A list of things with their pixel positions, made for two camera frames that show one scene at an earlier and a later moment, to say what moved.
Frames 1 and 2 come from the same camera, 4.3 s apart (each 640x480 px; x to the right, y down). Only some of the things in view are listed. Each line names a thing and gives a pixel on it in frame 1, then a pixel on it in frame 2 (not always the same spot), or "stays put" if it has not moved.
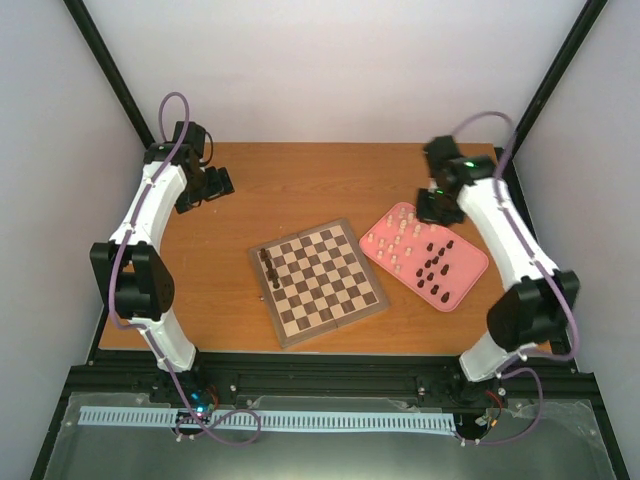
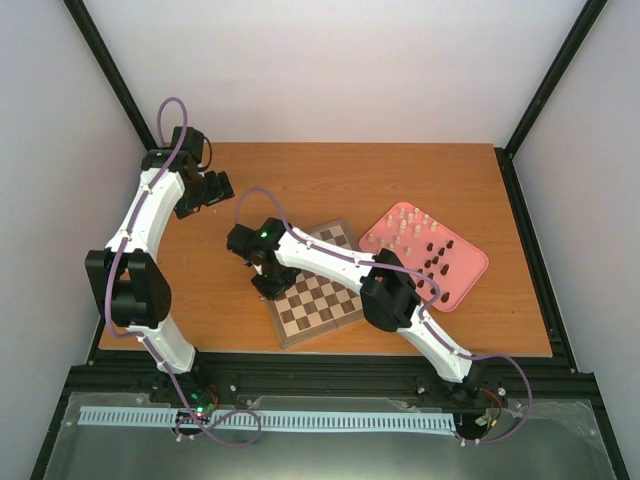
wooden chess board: [324, 280] stays put
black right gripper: [423, 216] to [275, 293]
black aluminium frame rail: [545, 376] stays put
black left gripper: [220, 186] stays put
